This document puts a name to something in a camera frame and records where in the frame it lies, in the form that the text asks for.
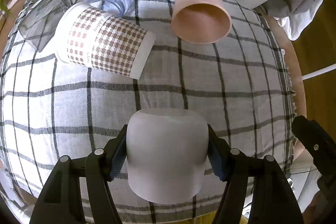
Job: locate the smoky grey square cup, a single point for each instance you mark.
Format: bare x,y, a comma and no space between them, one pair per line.
39,25

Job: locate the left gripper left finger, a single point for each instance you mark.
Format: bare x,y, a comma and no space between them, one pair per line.
101,167

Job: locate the houndstooth paper cup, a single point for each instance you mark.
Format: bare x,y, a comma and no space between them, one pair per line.
96,39

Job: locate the checkered white black tablecloth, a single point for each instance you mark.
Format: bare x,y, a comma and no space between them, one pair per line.
240,85

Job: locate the white frosted cup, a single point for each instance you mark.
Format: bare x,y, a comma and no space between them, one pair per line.
166,153

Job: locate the pink plastic cup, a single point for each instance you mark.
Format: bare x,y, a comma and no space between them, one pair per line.
200,21

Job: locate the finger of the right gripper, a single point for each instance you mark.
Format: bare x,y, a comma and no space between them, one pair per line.
320,145

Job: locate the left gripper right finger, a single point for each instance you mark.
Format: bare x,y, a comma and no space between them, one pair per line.
225,164

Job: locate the white curved floor lamp pole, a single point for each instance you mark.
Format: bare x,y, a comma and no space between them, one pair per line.
319,72

